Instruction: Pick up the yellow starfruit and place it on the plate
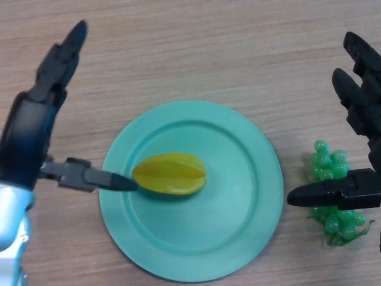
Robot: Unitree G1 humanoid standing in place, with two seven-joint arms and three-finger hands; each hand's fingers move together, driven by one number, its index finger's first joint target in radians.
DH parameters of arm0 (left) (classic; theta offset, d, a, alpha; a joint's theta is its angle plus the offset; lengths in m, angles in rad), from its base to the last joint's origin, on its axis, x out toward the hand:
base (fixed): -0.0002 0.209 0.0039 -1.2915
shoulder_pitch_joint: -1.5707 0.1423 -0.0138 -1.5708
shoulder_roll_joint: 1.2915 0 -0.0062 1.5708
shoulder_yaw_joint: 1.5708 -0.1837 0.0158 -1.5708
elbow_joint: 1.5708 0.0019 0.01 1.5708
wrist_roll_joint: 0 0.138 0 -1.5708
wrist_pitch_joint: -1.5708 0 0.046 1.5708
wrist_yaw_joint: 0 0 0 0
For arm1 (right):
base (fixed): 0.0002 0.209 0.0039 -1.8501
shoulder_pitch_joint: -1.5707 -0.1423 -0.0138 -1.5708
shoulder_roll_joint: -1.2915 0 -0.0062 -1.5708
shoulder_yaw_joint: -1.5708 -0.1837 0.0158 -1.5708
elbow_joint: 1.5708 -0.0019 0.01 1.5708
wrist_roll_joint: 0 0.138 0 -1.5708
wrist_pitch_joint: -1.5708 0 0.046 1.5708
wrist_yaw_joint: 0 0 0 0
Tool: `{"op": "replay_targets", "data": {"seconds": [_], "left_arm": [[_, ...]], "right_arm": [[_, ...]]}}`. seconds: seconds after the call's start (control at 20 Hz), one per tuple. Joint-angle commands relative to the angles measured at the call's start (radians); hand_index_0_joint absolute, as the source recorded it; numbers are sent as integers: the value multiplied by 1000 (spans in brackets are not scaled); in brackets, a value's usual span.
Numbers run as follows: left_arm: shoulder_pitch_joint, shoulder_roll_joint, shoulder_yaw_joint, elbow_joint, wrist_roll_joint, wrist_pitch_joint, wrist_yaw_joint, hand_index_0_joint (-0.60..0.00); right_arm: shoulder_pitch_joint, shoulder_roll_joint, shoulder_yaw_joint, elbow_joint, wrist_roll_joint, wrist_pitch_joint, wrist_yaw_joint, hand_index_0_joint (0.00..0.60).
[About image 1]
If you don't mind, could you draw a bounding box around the green round plate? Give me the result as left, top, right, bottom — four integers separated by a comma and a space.
99, 100, 284, 282

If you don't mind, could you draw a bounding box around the yellow starfruit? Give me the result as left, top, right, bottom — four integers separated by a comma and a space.
132, 152, 207, 196

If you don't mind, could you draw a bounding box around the green grape bunch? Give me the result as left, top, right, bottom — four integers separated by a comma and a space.
303, 139, 375, 247

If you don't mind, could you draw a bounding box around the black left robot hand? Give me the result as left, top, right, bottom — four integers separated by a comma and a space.
0, 19, 138, 193

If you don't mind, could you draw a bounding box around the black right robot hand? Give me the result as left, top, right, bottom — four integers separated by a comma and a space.
286, 31, 381, 211

